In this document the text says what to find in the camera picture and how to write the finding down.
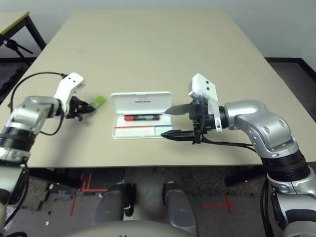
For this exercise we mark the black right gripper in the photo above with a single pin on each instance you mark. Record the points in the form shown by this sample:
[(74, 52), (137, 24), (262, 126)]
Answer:
[(201, 118)]

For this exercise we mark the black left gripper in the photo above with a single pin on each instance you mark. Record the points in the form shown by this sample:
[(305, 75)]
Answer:
[(75, 107)]

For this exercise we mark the green eraser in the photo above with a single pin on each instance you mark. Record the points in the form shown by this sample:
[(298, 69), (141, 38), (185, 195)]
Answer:
[(100, 100)]

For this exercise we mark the red whiteboard marker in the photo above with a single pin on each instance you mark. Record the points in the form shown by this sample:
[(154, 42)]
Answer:
[(140, 117)]

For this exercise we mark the white plastic pencil case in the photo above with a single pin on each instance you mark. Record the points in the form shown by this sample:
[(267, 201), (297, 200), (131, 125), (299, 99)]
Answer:
[(140, 101)]

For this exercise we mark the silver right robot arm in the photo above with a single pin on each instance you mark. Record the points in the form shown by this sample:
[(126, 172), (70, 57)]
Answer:
[(266, 128)]

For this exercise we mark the black table foot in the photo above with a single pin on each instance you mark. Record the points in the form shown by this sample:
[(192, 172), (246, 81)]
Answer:
[(56, 177), (244, 176)]

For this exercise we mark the black foam floor mat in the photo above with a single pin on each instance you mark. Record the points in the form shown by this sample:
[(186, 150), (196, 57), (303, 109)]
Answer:
[(10, 81)]

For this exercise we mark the grey robot right leg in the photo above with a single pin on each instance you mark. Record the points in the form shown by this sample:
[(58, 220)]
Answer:
[(180, 207)]

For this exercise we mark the black tripod stand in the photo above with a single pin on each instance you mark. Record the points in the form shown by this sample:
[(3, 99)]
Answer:
[(14, 45)]

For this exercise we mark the grey robot torso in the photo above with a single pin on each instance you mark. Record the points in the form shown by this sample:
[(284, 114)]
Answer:
[(143, 230)]

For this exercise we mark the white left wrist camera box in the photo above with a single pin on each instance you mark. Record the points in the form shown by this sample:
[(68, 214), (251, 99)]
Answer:
[(66, 86)]

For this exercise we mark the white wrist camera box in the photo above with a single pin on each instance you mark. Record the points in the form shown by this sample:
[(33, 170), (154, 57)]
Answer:
[(205, 86), (66, 86)]

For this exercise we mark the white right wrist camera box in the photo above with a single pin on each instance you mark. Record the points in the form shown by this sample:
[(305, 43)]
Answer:
[(205, 86)]

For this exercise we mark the beige side table black frame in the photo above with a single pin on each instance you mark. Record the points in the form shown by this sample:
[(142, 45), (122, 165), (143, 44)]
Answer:
[(12, 22)]

